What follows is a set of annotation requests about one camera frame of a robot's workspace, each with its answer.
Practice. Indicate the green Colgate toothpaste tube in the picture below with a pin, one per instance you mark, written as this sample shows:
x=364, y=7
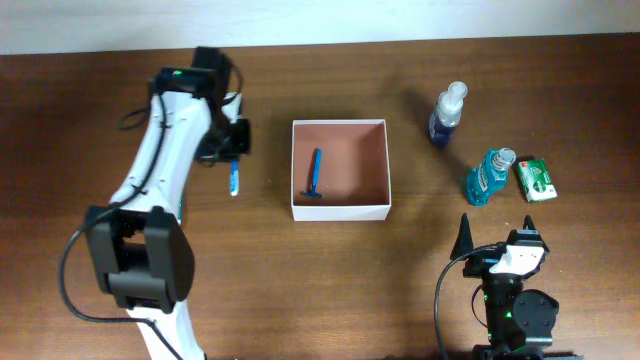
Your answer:
x=179, y=211

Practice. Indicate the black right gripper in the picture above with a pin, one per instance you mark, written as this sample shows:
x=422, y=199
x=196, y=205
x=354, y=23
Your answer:
x=480, y=262

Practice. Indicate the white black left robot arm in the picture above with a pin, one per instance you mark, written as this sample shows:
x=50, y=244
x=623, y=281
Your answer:
x=139, y=252

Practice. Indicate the green soap box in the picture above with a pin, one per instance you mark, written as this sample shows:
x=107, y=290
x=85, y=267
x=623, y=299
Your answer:
x=535, y=180

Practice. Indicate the white cardboard box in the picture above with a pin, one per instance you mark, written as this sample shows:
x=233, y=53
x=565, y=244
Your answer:
x=355, y=176

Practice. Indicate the blue disposable razor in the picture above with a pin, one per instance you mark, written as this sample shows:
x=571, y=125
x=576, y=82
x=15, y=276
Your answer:
x=311, y=191

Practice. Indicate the blue white toothbrush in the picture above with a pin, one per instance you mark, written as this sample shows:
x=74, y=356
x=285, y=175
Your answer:
x=234, y=179

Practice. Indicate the dark blue spray bottle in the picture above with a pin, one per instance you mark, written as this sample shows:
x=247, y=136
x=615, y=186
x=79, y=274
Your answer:
x=447, y=114

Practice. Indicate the teal mouthwash bottle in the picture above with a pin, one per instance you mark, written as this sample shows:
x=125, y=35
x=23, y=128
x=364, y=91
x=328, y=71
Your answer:
x=490, y=176

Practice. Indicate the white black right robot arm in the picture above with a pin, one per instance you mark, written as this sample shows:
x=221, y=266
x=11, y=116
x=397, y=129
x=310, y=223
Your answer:
x=519, y=322

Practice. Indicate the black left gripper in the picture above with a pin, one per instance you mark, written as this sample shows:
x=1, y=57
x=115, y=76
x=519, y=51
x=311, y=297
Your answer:
x=241, y=145

